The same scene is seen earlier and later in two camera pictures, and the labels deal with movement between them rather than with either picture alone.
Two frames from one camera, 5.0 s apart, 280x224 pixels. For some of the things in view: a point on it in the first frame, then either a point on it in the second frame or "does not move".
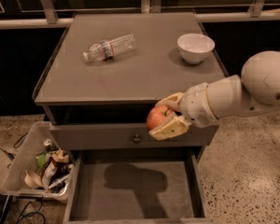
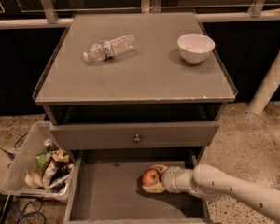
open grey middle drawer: (137, 186) does not move
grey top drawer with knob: (127, 134) does not move
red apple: (159, 116) → (150, 177)
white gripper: (194, 105) → (170, 179)
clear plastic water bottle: (108, 49) does not move
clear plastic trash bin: (41, 167) does not move
